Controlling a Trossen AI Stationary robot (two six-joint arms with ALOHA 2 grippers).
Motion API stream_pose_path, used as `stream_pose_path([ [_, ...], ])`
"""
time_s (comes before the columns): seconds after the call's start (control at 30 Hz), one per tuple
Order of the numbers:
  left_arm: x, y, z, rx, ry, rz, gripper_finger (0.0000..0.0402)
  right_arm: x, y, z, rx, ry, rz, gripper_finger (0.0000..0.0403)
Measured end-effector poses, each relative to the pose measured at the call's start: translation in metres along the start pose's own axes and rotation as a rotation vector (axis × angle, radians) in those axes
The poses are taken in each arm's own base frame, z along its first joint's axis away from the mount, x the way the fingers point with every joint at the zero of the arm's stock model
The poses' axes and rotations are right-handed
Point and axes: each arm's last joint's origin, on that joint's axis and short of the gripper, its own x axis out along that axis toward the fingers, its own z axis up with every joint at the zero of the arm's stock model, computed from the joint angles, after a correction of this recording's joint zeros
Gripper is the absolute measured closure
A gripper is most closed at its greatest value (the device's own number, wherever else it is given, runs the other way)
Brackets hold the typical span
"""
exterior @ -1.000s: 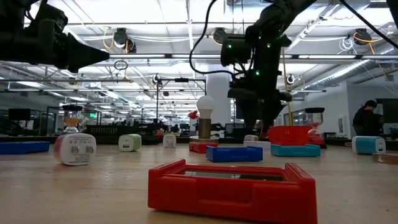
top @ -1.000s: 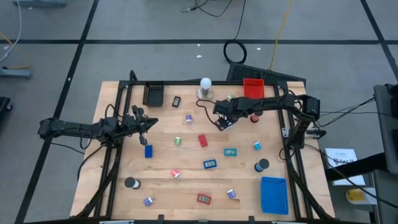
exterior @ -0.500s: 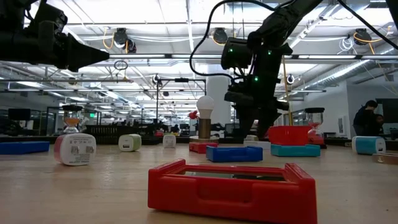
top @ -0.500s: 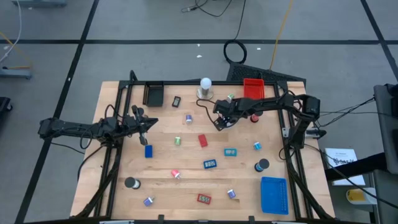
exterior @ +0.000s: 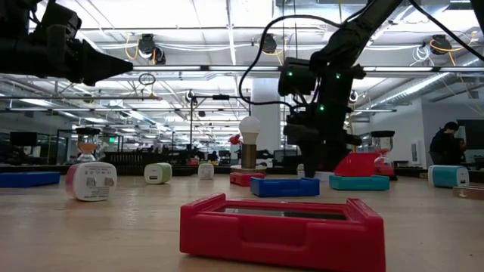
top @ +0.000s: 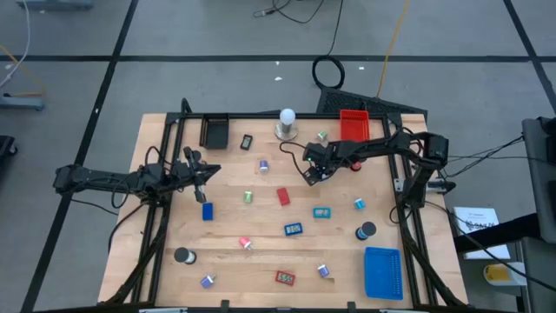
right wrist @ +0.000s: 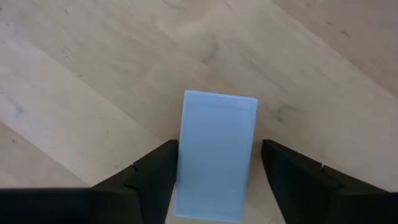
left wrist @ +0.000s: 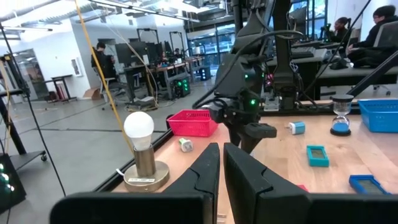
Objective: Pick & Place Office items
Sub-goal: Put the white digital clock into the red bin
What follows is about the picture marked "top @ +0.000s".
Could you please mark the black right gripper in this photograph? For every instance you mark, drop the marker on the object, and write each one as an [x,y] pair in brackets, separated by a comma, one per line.
[323,156]

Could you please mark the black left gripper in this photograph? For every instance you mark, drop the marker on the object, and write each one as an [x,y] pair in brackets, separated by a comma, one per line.
[184,176]

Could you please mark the teal digital clock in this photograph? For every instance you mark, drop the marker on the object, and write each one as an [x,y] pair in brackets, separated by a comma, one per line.
[322,212]

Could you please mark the blue digital clock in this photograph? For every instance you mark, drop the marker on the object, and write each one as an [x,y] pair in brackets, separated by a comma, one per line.
[293,229]
[207,211]

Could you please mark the black plastic tray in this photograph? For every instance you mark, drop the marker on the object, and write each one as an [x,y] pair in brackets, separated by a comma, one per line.
[215,135]

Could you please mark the red digital clock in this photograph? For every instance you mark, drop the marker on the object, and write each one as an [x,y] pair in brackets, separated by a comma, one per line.
[283,196]
[285,278]

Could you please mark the cyan wall charger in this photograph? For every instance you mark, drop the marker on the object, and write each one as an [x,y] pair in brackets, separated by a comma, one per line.
[359,204]

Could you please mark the black digital timer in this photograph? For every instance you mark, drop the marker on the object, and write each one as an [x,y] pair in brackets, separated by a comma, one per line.
[246,142]

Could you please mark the blue sand hourglass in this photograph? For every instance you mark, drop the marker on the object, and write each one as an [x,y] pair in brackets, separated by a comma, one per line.
[367,229]

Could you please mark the black round cap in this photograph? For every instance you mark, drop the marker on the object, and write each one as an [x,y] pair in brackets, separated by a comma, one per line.
[182,255]

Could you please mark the blue plastic tray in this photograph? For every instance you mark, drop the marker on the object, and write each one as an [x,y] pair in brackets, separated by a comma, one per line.
[383,274]

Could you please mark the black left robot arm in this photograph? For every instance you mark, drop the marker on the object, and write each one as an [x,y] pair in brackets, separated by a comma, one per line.
[95,178]

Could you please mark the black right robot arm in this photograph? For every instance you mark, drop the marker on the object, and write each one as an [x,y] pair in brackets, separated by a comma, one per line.
[382,145]

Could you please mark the red sand hourglass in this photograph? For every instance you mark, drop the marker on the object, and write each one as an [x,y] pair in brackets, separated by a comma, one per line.
[356,166]

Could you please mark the red plastic tray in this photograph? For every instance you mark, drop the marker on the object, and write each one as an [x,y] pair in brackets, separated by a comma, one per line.
[354,124]

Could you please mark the white bulb lamp brass stand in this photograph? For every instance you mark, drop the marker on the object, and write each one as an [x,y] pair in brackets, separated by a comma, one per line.
[286,117]

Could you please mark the black floor mat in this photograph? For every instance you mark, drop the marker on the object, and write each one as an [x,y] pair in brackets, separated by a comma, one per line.
[347,102]

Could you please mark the white booklet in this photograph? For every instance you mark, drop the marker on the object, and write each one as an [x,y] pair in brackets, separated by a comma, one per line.
[478,217]

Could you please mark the black bar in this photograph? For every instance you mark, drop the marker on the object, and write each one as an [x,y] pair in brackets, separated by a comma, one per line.
[499,233]

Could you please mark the grey table foot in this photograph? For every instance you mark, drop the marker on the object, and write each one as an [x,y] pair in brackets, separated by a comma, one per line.
[21,103]

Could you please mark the yellow white tape roll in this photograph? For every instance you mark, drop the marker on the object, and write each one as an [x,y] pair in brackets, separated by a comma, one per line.
[497,274]

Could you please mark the black caster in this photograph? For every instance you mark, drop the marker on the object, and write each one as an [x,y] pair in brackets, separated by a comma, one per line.
[5,145]

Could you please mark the grey cart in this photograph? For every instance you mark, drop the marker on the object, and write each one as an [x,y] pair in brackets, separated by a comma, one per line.
[538,195]

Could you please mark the black aluminium frame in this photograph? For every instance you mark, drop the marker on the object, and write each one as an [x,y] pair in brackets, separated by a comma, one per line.
[260,116]

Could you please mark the pink wall charger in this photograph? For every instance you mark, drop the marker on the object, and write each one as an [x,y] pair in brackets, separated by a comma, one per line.
[245,242]

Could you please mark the grey metal bracket plate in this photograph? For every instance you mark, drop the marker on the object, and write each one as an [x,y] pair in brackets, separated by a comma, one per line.
[398,184]

